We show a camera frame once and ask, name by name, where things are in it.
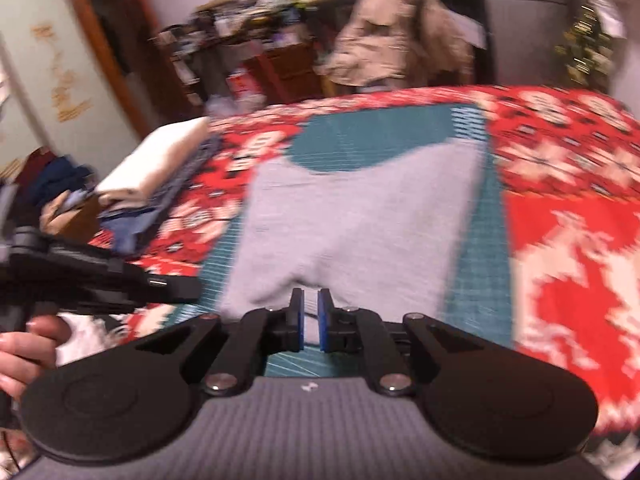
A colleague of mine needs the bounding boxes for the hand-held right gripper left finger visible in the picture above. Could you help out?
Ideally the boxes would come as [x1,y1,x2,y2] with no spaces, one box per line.
[136,287,305,395]

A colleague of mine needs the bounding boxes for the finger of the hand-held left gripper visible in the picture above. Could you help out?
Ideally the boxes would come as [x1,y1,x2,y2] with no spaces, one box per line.
[47,242,203,306]

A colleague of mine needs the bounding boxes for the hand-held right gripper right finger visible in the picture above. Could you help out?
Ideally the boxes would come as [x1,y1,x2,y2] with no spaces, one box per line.
[317,287,481,396]

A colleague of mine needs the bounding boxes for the grey polo shirt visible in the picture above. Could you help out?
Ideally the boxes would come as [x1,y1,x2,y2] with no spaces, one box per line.
[217,137,488,323]

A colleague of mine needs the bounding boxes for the pile of dark clothes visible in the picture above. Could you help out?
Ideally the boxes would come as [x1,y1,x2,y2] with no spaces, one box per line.
[15,147,96,211]

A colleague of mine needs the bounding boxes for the person's left hand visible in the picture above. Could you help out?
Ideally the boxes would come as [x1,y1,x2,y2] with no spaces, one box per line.
[0,315,73,402]

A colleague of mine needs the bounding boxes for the blue folded jeans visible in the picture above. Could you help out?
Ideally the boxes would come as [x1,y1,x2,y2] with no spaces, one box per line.
[100,200,151,256]

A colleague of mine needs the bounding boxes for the dark grey folded knit garment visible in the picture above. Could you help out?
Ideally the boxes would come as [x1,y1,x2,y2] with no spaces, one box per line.
[145,132,223,221]

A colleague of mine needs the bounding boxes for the green cutting mat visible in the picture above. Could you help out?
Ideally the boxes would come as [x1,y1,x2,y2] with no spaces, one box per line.
[200,105,516,378]

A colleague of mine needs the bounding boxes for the red patterned blanket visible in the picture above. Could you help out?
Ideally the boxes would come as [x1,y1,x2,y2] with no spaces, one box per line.
[90,85,640,436]

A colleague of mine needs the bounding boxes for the wooden drawer cabinet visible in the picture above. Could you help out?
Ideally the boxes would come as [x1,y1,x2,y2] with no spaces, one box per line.
[255,42,326,103]

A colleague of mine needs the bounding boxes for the cluttered dark desk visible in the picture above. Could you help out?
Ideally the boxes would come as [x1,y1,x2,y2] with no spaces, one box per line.
[155,0,361,111]

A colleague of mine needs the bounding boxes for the beige jacket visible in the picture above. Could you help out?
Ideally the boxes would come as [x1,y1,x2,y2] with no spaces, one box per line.
[320,0,476,88]

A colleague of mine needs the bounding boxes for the grey refrigerator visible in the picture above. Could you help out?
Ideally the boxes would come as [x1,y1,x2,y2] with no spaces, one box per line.
[482,0,571,88]

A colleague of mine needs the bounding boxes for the decorated Christmas tree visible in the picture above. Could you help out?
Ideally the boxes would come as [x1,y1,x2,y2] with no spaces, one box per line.
[555,0,618,91]

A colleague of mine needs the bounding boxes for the white hanging cloth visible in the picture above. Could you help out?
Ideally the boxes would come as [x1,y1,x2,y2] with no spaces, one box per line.
[590,0,626,38]

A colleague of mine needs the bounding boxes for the wooden door frame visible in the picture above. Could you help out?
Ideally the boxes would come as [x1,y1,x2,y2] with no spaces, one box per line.
[57,0,151,136]

